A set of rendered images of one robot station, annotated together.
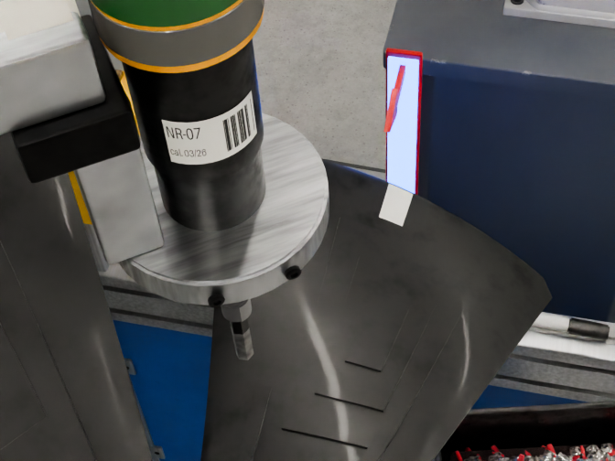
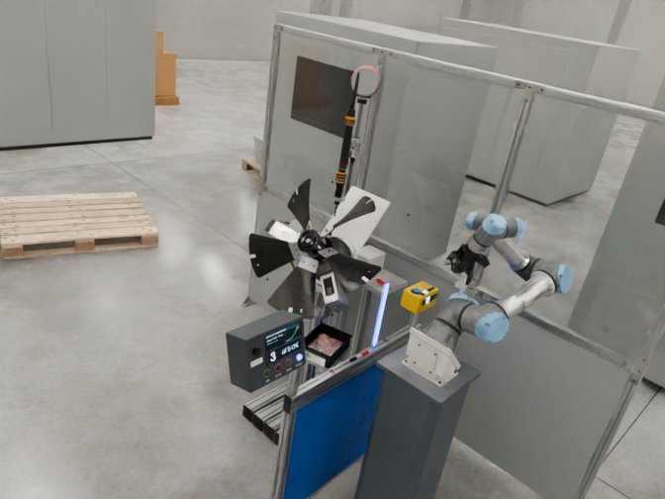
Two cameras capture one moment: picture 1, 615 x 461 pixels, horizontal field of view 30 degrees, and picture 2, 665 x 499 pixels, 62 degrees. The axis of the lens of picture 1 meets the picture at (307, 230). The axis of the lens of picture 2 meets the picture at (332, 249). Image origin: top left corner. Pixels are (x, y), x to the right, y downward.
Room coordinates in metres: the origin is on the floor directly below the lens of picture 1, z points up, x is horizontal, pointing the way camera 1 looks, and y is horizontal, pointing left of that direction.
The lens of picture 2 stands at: (1.10, -2.17, 2.30)
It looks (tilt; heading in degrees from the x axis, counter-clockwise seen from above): 25 degrees down; 111
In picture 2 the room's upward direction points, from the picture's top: 9 degrees clockwise
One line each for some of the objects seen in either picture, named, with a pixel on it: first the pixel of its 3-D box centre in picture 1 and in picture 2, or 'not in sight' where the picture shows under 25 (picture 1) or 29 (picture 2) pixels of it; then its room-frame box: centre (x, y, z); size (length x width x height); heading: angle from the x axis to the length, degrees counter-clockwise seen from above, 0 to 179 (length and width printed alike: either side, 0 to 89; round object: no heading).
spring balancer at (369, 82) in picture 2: not in sight; (365, 81); (0.00, 0.71, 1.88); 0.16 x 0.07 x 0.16; 18
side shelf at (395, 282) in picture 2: not in sight; (370, 275); (0.28, 0.59, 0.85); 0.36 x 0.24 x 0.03; 163
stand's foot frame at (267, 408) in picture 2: not in sight; (307, 408); (0.15, 0.26, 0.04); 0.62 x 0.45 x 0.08; 73
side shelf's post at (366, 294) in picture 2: not in sight; (357, 338); (0.28, 0.59, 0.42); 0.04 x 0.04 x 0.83; 73
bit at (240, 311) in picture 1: (237, 315); not in sight; (0.22, 0.03, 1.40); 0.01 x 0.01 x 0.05
